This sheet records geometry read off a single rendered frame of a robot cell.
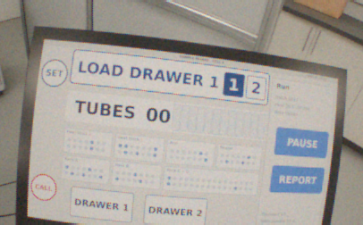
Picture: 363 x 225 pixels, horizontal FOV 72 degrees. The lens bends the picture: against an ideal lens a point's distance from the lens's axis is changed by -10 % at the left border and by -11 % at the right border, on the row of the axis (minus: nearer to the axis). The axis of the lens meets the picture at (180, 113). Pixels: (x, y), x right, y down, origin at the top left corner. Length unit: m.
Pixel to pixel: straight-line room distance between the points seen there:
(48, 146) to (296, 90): 0.39
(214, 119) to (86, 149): 0.19
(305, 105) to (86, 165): 0.35
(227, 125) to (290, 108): 0.11
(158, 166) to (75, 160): 0.12
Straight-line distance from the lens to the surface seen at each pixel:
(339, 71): 0.52
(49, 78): 0.43
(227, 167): 0.42
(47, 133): 0.43
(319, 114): 0.49
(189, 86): 0.41
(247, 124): 0.43
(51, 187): 0.44
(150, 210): 0.42
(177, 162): 0.41
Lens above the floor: 1.37
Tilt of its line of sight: 38 degrees down
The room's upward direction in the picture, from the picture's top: 11 degrees clockwise
